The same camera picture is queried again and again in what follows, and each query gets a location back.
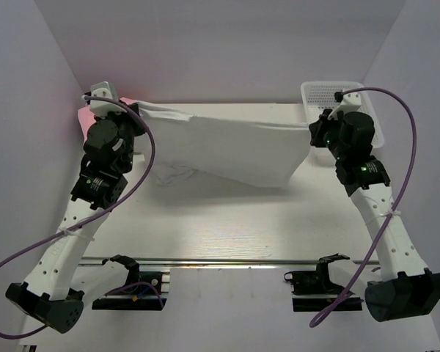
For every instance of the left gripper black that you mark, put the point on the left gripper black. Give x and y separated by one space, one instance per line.
127 116

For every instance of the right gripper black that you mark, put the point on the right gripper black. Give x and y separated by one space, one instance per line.
321 125

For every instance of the white t shirt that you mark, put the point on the white t shirt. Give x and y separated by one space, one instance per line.
259 153

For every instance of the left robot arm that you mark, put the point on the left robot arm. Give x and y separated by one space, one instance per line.
52 293

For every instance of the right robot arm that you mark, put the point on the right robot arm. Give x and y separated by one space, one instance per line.
393 280

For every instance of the pink folded t shirt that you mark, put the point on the pink folded t shirt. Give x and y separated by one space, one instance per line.
86 119

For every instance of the white plastic basket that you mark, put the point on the white plastic basket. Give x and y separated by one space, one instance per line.
318 96

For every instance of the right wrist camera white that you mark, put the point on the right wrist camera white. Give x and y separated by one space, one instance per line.
347 102

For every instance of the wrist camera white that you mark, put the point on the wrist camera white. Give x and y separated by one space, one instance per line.
104 97
347 102

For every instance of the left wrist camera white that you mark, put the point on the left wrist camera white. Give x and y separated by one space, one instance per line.
104 97

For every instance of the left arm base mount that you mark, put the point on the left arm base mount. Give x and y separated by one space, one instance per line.
150 294

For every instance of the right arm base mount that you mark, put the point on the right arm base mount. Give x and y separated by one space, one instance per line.
309 294

